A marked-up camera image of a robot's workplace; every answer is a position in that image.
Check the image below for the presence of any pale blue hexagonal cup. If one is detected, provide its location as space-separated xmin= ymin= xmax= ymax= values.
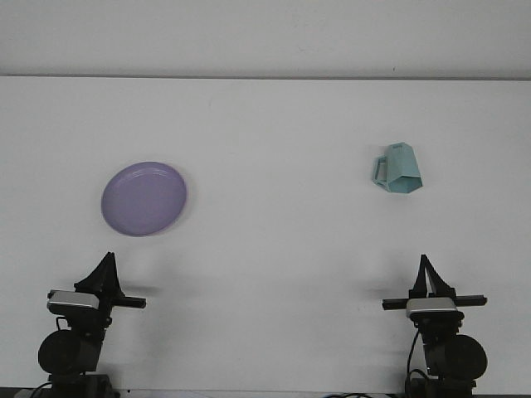
xmin=370 ymin=142 xmax=425 ymax=195

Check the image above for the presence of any pale purple round plate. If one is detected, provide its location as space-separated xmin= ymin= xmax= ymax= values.
xmin=100 ymin=160 xmax=188 ymax=238

